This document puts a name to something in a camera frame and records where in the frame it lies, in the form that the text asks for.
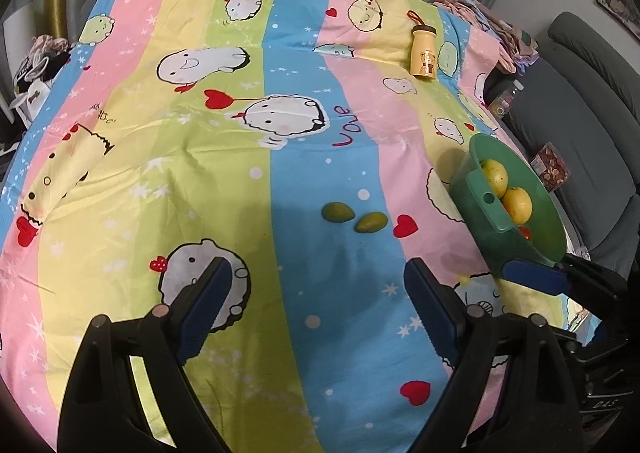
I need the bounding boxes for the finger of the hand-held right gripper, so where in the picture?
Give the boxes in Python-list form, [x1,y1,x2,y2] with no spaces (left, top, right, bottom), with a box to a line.
[501,253,633,305]

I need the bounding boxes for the yellow green lemon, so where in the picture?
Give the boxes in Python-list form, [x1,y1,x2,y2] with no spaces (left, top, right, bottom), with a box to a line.
[479,159,509,199]
[501,187,533,225]

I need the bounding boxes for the clear plastic drink bottle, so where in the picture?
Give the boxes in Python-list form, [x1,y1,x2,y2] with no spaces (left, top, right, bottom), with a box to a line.
[487,78,526,119]

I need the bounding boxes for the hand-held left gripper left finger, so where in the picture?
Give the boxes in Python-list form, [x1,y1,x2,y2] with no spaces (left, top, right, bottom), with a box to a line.
[57,257,232,453]

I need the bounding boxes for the yellow bear print bottle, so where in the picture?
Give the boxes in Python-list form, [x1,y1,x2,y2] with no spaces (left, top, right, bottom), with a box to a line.
[406,10,439,80]

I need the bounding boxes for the green mango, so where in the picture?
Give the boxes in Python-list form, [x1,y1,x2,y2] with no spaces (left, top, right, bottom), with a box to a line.
[354,212,387,234]
[321,202,355,223]

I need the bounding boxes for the green plastic bowl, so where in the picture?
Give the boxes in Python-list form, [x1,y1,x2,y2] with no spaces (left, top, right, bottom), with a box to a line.
[449,133,568,279]

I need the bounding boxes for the grey ribbed sofa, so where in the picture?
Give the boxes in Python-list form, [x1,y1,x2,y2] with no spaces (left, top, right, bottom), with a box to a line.
[500,13,640,284]

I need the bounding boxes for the colourful cartoon printed blanket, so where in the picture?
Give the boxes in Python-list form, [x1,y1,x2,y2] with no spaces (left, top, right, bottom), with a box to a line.
[0,0,581,453]

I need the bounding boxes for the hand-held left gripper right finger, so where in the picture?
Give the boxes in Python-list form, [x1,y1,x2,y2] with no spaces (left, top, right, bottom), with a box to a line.
[404,258,583,453]

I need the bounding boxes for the snack packet on sofa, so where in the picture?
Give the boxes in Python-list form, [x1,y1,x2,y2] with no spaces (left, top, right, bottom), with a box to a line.
[529,142,572,193]

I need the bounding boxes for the pile of printed bags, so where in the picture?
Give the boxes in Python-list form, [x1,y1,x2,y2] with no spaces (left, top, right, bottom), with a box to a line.
[9,34,72,120]

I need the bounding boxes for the pile of pastel clothes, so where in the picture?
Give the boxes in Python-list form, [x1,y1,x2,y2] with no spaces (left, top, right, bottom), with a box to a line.
[432,0,541,74]

